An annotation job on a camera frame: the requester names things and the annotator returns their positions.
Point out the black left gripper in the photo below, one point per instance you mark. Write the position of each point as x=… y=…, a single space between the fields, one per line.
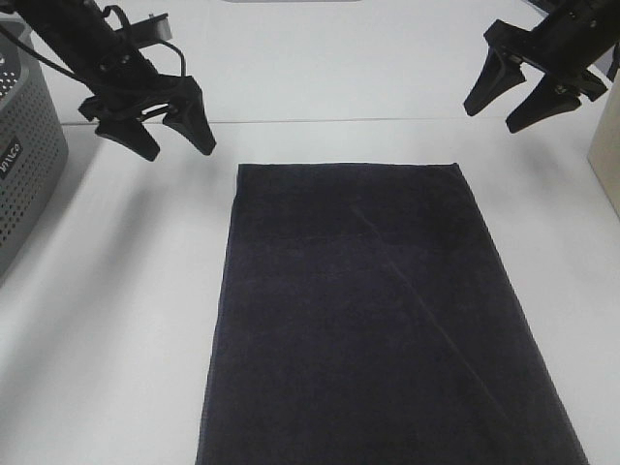
x=127 y=90

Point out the beige box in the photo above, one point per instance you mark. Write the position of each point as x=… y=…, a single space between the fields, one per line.
x=604 y=151

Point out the dark navy towel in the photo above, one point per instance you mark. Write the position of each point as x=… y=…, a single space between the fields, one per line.
x=365 y=317

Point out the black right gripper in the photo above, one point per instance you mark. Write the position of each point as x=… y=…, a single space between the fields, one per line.
x=563 y=46

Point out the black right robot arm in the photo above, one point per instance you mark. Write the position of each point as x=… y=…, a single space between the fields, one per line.
x=563 y=46

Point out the grey perforated plastic basket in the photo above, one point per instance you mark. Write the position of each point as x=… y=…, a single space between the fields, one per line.
x=34 y=150

